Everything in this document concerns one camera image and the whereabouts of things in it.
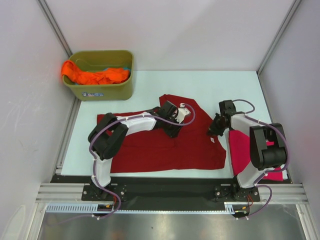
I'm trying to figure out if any left corner aluminium post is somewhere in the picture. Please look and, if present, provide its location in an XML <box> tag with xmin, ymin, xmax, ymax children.
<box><xmin>36</xmin><ymin>0</ymin><xmax>73</xmax><ymax>57</ymax></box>

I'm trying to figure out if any dark red t shirt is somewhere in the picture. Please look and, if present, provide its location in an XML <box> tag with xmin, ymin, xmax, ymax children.
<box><xmin>111</xmin><ymin>94</ymin><xmax>226</xmax><ymax>173</ymax></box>

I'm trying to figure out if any corner aluminium post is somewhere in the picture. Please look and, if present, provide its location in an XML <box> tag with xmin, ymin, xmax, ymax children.
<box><xmin>36</xmin><ymin>0</ymin><xmax>73</xmax><ymax>57</ymax></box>
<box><xmin>256</xmin><ymin>0</ymin><xmax>303</xmax><ymax>77</ymax></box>

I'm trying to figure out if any orange t shirt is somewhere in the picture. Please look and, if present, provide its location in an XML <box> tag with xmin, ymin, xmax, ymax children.
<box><xmin>61</xmin><ymin>60</ymin><xmax>131</xmax><ymax>85</ymax></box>

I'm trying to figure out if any teal cloth in bin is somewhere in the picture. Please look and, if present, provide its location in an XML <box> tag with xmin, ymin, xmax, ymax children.
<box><xmin>103</xmin><ymin>67</ymin><xmax>132</xmax><ymax>73</ymax></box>

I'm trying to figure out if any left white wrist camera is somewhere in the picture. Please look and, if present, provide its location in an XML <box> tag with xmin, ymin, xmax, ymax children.
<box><xmin>175</xmin><ymin>103</ymin><xmax>191</xmax><ymax>124</ymax></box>

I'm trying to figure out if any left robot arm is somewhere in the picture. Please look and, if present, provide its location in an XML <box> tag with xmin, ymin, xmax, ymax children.
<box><xmin>88</xmin><ymin>101</ymin><xmax>191</xmax><ymax>200</ymax></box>

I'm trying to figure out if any folded magenta t shirt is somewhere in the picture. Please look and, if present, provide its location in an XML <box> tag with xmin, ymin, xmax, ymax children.
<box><xmin>228</xmin><ymin>129</ymin><xmax>285</xmax><ymax>182</ymax></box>

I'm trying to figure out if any right corner aluminium post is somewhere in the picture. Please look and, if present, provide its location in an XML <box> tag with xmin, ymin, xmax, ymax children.
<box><xmin>256</xmin><ymin>0</ymin><xmax>303</xmax><ymax>77</ymax></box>

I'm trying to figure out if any aluminium rail frame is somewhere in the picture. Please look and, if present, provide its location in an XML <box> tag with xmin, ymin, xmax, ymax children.
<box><xmin>35</xmin><ymin>183</ymin><xmax>85</xmax><ymax>203</ymax></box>

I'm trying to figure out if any white slotted cable duct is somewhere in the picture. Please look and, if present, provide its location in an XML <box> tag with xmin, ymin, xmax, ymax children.
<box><xmin>46</xmin><ymin>203</ymin><xmax>114</xmax><ymax>214</ymax></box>

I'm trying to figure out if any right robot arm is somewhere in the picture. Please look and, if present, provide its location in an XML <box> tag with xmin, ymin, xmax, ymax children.
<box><xmin>207</xmin><ymin>99</ymin><xmax>290</xmax><ymax>201</ymax></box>

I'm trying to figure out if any olive green plastic bin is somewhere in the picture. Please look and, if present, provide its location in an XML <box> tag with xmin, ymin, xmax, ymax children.
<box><xmin>61</xmin><ymin>50</ymin><xmax>134</xmax><ymax>101</ymax></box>

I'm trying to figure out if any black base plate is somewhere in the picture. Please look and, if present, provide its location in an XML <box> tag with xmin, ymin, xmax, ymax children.
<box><xmin>81</xmin><ymin>176</ymin><xmax>260</xmax><ymax>212</ymax></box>

